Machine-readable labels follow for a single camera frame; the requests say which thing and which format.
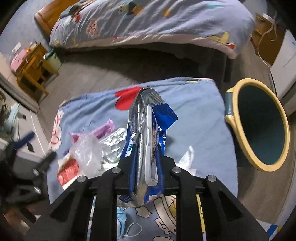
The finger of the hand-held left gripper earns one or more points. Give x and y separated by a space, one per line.
25 139
46 160

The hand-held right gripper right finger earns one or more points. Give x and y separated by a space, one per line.
160 162

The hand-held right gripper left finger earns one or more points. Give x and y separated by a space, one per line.
129 179

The blue face mask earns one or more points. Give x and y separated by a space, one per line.
121 219

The blue wet wipes packet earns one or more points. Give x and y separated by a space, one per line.
148 104

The yellow rimmed trash bin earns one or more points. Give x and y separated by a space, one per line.
261 120

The white cabinet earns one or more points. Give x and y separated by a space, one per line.
32 129

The red box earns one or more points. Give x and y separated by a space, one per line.
68 172

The light teal plastic object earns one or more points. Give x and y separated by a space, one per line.
10 118

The white tissue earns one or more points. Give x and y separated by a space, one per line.
187 160

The silver foil blister pack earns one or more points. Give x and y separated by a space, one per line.
113 143

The clear plastic bag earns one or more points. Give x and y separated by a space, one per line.
85 153

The pink wrapper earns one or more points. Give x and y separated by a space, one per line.
104 131

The blue printed table blanket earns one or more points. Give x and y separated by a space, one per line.
196 115

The wooden side table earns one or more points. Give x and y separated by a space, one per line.
34 60

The pink box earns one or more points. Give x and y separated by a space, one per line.
19 59

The small bin with green lid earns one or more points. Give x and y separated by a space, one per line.
54 61

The wooden bed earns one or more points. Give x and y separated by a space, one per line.
46 16

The bed with cartoon duvet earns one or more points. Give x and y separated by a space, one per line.
161 23

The white appliance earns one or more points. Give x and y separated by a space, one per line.
286 69

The wooden nightstand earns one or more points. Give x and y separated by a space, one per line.
270 44

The white wall socket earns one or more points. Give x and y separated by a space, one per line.
17 47

